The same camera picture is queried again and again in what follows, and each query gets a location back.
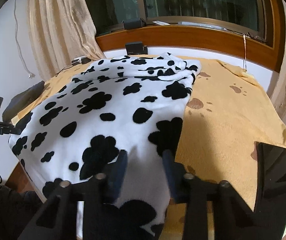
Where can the silver black charger device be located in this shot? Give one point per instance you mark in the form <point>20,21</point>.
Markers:
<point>80,60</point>

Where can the grey pillow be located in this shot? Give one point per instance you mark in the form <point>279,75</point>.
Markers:
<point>22,100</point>

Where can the yellow paw print blanket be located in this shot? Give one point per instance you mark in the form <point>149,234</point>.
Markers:
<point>212,176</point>

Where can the black-white cow print garment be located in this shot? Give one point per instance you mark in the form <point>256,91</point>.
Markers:
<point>132,104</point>

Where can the black box on sill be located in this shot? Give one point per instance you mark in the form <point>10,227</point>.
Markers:
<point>134,23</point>

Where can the beige curtain left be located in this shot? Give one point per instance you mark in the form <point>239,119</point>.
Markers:
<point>59,31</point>

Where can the black glossy phone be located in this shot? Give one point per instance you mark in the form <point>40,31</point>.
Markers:
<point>271,182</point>

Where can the black box below sill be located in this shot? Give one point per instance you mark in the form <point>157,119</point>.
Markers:
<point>136,48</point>

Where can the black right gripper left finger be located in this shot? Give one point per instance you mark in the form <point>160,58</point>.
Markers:
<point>56,219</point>

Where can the white paper on sill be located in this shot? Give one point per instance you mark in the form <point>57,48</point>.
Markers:
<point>161,23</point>

